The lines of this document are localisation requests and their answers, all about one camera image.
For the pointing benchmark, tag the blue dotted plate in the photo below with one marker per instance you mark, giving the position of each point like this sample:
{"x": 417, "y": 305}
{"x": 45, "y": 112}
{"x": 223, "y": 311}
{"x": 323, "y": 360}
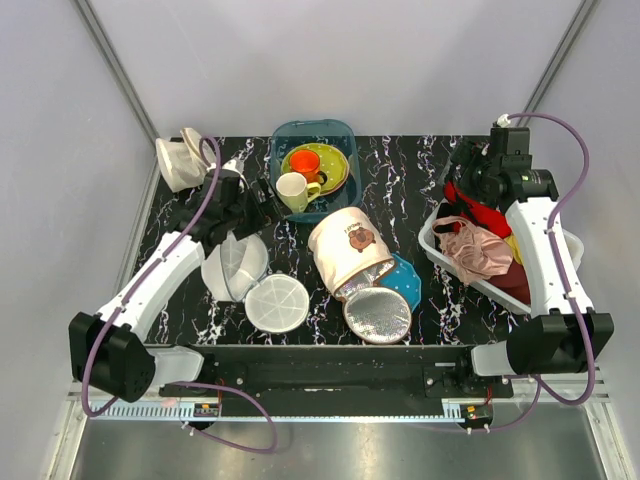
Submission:
{"x": 403, "y": 279}

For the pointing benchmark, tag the red garment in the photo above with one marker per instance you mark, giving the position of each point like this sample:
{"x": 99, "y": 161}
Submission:
{"x": 480, "y": 210}

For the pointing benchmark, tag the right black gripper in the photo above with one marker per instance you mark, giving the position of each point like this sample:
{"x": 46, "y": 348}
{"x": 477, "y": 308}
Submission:
{"x": 468, "y": 155}

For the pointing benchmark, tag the cream yellow-handled mug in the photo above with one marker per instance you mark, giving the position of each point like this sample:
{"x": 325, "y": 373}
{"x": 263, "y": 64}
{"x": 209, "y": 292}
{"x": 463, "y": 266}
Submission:
{"x": 296, "y": 192}

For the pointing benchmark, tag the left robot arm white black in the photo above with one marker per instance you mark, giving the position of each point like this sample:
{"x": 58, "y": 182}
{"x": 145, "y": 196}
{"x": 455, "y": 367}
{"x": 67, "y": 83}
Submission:
{"x": 107, "y": 348}

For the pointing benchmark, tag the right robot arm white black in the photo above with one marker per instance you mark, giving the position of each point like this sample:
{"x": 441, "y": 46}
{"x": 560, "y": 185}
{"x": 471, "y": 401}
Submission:
{"x": 564, "y": 333}

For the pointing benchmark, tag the yellow garment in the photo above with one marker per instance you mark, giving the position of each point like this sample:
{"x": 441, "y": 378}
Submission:
{"x": 512, "y": 242}

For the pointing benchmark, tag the white open mesh laundry bag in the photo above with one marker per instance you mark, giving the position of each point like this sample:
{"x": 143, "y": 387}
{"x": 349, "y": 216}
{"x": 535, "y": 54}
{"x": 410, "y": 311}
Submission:
{"x": 236, "y": 271}

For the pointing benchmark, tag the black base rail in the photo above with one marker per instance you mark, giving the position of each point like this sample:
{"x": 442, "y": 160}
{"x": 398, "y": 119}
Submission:
{"x": 350, "y": 381}

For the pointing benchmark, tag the teal transparent plastic bin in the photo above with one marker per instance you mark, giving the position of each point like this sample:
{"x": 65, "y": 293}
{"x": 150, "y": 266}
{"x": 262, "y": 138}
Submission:
{"x": 328, "y": 131}

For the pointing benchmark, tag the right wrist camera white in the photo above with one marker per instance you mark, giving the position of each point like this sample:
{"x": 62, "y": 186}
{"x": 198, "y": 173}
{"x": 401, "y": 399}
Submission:
{"x": 503, "y": 121}

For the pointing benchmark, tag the cream capybara insulated lunch bag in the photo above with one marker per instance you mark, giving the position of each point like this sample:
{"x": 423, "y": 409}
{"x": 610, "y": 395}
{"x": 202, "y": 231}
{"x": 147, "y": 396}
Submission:
{"x": 351, "y": 258}

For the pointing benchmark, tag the beige mesh bra laundry bag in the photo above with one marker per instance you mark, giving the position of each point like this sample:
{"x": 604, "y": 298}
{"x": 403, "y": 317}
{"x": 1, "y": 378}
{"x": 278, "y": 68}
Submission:
{"x": 180, "y": 161}

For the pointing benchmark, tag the white plastic laundry basket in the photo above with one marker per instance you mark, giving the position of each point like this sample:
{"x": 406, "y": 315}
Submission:
{"x": 430, "y": 244}

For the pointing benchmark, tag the orange cup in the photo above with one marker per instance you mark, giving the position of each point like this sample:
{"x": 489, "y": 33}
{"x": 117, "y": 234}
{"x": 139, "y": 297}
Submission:
{"x": 306, "y": 163}

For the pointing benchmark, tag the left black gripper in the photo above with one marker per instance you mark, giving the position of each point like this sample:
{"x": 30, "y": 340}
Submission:
{"x": 271, "y": 204}

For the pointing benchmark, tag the green dotted plate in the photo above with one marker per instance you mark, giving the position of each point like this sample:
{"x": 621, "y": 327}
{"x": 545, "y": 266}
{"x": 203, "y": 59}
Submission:
{"x": 334, "y": 166}

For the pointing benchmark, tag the pink bra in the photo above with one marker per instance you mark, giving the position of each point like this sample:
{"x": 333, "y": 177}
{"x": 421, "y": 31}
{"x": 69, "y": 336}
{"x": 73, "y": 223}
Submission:
{"x": 475, "y": 253}

